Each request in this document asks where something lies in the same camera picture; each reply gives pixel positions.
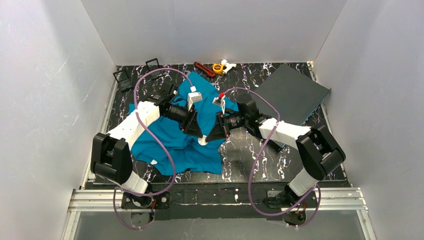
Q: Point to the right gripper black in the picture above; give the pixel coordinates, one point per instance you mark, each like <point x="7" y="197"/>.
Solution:
<point x="220" y="125"/>

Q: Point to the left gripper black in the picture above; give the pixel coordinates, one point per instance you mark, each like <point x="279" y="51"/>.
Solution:
<point x="190" y="119"/>

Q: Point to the round colourful brooch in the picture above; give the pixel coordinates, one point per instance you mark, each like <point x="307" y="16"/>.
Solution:
<point x="202" y="140"/>

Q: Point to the blue garment cloth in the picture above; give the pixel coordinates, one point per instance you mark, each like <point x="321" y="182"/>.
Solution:
<point x="185" y="150"/>

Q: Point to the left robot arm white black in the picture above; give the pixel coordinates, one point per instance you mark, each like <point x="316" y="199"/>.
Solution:
<point x="111" y="152"/>

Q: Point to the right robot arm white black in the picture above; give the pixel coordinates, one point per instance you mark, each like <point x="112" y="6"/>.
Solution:
<point x="319" y="151"/>

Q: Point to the red black utility knife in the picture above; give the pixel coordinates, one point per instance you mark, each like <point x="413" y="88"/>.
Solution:
<point x="204" y="69"/>

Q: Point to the yellow tape measure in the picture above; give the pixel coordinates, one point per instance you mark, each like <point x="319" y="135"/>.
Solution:
<point x="217" y="68"/>

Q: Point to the white plastic fitting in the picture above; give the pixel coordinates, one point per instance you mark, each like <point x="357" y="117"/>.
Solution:
<point x="227" y="66"/>

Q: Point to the dark grey flat box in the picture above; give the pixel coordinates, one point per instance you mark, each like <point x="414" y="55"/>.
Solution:
<point x="291" y="93"/>

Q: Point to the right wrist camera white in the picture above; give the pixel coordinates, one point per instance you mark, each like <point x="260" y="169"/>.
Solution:
<point x="220" y="101"/>

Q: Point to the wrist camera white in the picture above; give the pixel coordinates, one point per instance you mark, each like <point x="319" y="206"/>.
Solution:
<point x="193" y="97"/>
<point x="220" y="101"/>

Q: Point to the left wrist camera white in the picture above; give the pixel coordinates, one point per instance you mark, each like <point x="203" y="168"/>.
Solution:
<point x="193" y="97"/>

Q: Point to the black frame stand rear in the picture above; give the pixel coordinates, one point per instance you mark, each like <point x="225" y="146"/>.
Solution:
<point x="152" y="65"/>

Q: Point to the black frame stand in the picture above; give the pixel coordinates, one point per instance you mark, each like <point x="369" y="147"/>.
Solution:
<point x="124" y="82"/>
<point x="152" y="65"/>

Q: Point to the black frame stand left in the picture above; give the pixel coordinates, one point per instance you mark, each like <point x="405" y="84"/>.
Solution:
<point x="124" y="82"/>

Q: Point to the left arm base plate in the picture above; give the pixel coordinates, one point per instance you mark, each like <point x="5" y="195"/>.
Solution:
<point x="133" y="202"/>

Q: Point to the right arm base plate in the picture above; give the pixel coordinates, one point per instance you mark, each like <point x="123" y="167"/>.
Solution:
<point x="301" y="213"/>

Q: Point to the aluminium rail frame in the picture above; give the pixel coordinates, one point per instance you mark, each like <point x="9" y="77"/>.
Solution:
<point x="205" y="206"/>

